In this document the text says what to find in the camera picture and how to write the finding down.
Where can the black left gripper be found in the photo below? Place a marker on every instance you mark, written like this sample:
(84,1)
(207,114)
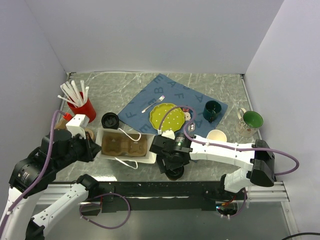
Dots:
(92,148)

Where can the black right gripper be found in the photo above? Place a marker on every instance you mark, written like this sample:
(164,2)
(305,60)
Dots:
(168,164)

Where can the brown pulp cup carrier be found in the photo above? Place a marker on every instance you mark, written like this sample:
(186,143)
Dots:
(63,124)
(119,144)

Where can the black cup lid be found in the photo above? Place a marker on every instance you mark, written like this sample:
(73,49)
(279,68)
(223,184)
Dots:
(177,171)

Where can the blue white paper bag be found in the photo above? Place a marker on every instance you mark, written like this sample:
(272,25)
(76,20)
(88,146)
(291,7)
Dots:
(149,158)

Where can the stack of brown paper cups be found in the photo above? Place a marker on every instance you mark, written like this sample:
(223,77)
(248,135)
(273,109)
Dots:
(217,135)

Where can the brown paper cup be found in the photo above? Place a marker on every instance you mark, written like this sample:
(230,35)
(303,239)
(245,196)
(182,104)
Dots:
(173,177)

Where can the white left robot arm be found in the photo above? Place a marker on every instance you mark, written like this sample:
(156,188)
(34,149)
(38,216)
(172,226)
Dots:
(32,175)

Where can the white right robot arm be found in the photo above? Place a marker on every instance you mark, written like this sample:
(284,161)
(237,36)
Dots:
(255,161)

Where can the stack of black lids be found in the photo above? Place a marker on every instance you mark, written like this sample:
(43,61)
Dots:
(110,120)

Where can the silver spoon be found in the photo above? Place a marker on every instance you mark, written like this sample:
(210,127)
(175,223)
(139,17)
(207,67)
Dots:
(191,127)

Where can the red straw holder cup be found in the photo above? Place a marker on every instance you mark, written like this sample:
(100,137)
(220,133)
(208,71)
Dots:
(87,109)

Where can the silver fork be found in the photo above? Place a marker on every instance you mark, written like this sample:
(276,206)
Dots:
(159,100)

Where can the dark green mug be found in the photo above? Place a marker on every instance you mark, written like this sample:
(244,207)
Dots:
(211,110)

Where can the floral cream mug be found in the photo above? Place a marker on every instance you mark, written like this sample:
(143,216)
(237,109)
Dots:
(248,123)

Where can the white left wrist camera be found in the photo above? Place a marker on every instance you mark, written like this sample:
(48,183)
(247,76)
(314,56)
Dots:
(80,120)

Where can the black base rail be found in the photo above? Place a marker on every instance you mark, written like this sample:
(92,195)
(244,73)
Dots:
(161,195)

